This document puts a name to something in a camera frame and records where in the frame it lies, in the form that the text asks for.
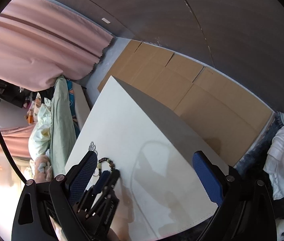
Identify dark bead bracelet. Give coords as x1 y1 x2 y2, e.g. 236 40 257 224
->
96 157 116 176

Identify silver chain necklace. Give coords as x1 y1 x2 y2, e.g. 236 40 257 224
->
89 141 99 156

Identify peach fleece blanket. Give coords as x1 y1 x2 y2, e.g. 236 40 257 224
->
30 155 53 183

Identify green bed sheet mattress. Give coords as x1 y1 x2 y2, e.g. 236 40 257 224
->
50 76 76 176

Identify blue denim fabric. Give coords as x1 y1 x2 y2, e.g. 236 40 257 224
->
234 111 284 177

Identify pale green pillow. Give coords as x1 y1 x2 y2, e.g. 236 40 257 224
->
28 98 52 160

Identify flattened brown cardboard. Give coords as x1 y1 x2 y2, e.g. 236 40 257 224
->
107 41 273 165

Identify lower pink curtain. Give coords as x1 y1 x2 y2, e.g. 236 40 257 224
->
0 125 35 158

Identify pink curtain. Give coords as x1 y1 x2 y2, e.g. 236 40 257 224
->
0 125 35 158
0 0 113 91

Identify dark hanging clothes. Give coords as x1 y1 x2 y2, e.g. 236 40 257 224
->
0 79 34 108

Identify black cable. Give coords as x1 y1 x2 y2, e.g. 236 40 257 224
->
0 101 28 182

